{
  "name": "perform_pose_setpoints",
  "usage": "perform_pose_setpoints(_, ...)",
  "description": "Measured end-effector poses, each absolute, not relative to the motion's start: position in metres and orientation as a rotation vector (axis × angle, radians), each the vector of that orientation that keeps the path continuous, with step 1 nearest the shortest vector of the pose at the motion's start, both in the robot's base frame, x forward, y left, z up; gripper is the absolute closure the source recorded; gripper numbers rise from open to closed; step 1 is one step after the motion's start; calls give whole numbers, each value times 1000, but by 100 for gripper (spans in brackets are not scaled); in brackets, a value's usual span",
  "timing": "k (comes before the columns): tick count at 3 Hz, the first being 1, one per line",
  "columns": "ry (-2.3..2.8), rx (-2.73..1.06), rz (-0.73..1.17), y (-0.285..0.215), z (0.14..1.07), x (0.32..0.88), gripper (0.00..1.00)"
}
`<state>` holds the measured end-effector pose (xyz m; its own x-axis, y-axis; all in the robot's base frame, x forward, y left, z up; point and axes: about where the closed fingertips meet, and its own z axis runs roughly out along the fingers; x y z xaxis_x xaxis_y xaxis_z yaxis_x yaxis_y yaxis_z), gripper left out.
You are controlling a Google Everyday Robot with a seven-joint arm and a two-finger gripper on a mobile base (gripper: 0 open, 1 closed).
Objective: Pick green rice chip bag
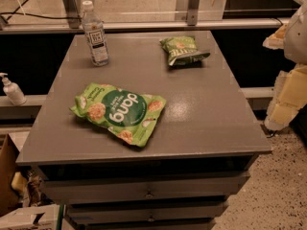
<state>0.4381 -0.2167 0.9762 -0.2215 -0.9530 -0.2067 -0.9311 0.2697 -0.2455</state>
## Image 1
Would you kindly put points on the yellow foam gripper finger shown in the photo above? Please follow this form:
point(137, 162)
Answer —
point(289, 96)
point(276, 40)

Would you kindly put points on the green dang rice chip bag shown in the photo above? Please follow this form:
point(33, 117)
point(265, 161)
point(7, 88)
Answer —
point(129, 116)

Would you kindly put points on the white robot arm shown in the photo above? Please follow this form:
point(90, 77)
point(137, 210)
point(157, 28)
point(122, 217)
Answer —
point(295, 41)

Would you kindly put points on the small green snack bag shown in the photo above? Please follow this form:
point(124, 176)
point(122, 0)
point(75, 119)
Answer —
point(182, 50)

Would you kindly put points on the grey drawer cabinet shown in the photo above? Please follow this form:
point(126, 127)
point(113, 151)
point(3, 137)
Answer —
point(198, 156)

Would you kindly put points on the clear plastic water bottle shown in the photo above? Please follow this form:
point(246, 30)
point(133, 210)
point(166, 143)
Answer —
point(95, 35)

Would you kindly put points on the white pump dispenser bottle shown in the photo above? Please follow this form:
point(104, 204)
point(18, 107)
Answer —
point(12, 90)

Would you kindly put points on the white cardboard box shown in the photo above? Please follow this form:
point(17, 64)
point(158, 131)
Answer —
point(33, 218)

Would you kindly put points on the brown cardboard box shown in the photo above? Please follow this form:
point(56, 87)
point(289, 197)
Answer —
point(8, 196)

